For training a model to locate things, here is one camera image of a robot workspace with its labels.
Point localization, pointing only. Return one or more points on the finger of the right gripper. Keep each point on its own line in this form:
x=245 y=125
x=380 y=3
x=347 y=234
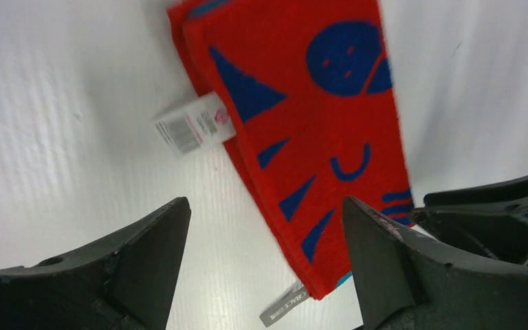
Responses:
x=497 y=231
x=492 y=193

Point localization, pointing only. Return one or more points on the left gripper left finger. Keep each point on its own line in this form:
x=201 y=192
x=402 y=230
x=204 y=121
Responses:
x=124 y=280

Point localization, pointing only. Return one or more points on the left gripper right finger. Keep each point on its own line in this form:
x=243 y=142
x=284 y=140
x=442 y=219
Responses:
x=407 y=280

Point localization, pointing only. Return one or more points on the red and teal patterned towel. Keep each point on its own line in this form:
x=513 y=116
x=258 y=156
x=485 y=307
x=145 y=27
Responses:
x=307 y=88

